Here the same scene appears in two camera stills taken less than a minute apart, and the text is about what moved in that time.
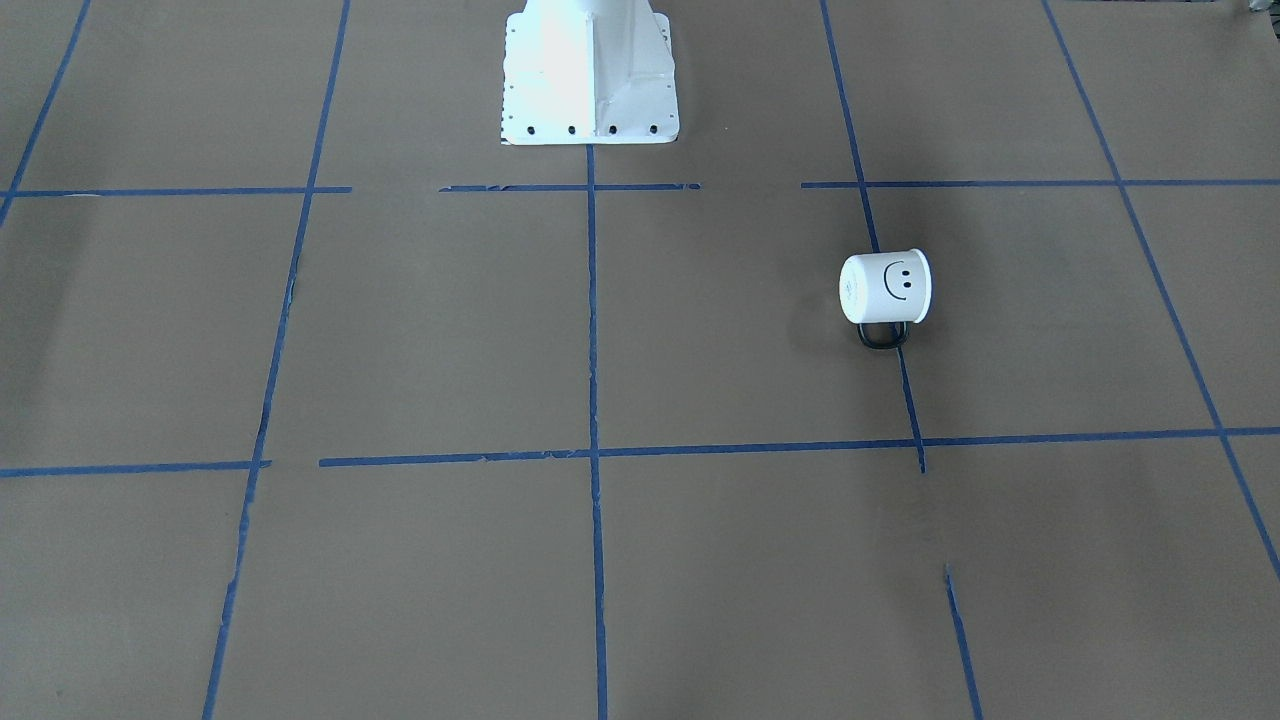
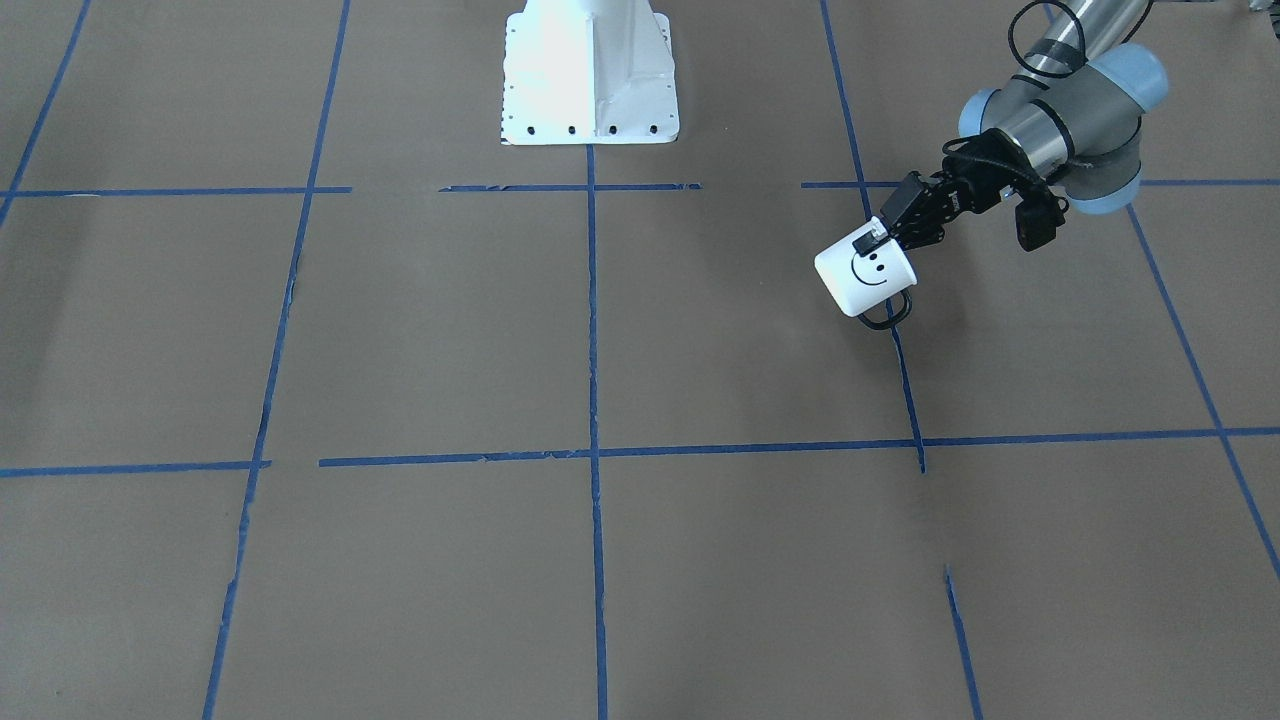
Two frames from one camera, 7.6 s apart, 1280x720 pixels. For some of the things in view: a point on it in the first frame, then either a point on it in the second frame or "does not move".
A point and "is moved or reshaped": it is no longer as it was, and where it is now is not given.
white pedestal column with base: (589, 72) does not move
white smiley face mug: (883, 293) is moved or reshaped
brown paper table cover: (321, 399) does not move
